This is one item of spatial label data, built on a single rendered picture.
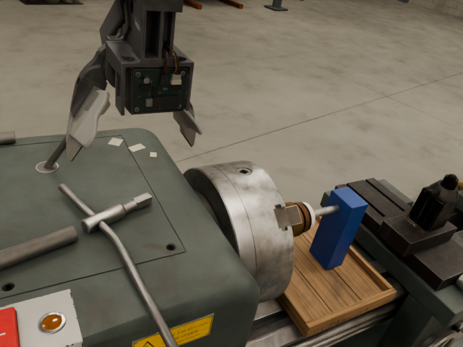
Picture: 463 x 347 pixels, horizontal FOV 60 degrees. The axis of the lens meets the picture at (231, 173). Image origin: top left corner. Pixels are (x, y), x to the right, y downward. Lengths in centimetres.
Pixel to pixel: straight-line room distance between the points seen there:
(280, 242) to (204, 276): 25
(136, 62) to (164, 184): 36
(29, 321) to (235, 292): 25
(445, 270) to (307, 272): 36
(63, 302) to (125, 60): 30
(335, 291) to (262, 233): 43
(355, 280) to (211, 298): 69
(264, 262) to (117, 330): 34
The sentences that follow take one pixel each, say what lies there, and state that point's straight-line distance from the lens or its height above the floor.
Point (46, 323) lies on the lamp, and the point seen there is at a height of 126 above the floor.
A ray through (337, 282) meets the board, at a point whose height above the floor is 89.
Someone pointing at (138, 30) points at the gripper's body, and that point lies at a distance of 38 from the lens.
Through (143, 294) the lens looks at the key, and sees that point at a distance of 52.
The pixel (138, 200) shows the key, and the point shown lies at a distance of 64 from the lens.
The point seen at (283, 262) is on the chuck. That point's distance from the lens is 78.
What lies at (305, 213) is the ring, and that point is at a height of 111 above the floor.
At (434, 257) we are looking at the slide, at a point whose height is 97.
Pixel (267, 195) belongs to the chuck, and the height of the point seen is 123.
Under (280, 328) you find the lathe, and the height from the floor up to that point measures 86.
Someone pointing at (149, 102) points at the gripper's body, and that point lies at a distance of 40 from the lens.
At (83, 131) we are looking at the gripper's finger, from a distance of 45.
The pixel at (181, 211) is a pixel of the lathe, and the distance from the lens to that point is 65.
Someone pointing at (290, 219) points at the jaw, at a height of 118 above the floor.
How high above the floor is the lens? 167
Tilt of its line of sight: 33 degrees down
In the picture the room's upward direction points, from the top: 11 degrees clockwise
